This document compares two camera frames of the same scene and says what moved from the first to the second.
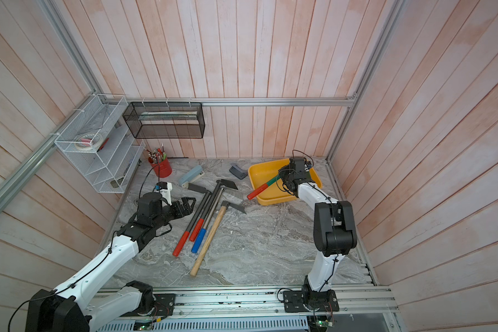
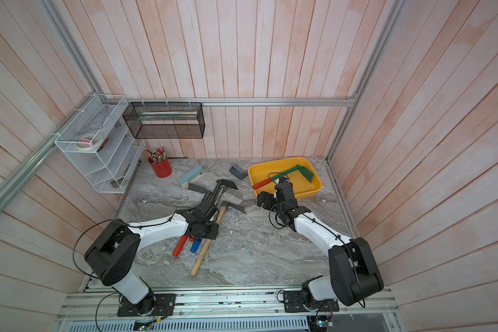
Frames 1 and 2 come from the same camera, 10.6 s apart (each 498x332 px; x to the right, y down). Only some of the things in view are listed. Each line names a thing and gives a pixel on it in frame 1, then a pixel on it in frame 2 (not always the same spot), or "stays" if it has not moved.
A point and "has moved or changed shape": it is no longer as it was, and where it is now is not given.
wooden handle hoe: [212, 234] stays
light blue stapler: [191, 176] stays
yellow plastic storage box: [262, 173] stays
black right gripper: [283, 171] → [270, 198]
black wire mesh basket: [166, 120] stays
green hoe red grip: [263, 187] has moved or changed shape
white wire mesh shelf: [106, 153] stays
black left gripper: [188, 209] → [213, 234]
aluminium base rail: [356, 301] stays
